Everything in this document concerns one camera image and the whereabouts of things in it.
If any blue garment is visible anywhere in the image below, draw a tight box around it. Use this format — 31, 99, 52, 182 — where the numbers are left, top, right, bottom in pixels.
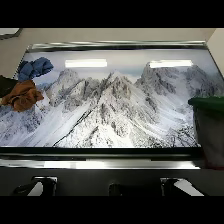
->
16, 56, 55, 83

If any brown garment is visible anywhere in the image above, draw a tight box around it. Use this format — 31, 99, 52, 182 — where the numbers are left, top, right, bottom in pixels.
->
0, 79, 45, 113

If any grey container with green rim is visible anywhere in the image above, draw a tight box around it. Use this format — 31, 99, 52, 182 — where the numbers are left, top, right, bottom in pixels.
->
187, 95, 224, 170

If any black garment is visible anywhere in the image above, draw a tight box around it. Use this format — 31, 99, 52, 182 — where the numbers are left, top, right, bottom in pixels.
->
0, 74, 18, 100

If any silver frame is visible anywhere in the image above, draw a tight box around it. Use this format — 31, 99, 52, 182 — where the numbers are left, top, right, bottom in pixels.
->
0, 39, 224, 197

